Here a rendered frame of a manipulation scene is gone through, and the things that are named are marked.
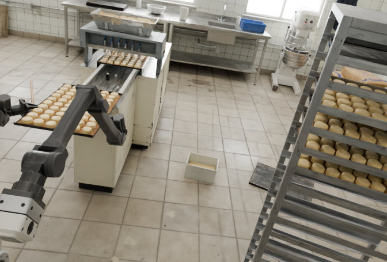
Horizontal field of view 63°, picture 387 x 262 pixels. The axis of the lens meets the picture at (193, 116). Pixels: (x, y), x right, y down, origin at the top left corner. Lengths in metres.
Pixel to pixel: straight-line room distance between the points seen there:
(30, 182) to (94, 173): 1.73
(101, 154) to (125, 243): 0.69
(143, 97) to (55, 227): 1.33
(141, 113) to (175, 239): 1.24
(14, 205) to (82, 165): 1.76
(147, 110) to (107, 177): 0.78
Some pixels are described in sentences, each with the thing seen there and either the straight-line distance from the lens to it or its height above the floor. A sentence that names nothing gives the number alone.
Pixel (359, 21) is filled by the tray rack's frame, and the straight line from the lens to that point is 1.10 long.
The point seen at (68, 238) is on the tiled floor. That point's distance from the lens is 2.55.
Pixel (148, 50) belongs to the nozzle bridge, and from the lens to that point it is 2.96.
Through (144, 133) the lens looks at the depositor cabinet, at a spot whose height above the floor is 0.23.
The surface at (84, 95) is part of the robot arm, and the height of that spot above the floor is 1.38.
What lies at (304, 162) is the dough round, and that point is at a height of 1.24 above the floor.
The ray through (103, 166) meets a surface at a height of 0.30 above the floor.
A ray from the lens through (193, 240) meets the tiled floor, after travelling 2.57.
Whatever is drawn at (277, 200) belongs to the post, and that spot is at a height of 1.08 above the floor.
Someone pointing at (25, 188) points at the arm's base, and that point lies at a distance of 1.01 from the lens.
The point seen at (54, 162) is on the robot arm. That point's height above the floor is 1.30.
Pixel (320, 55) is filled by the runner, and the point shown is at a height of 1.59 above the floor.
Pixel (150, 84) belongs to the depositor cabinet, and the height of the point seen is 0.77.
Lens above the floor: 1.92
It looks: 27 degrees down
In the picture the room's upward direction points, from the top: 10 degrees clockwise
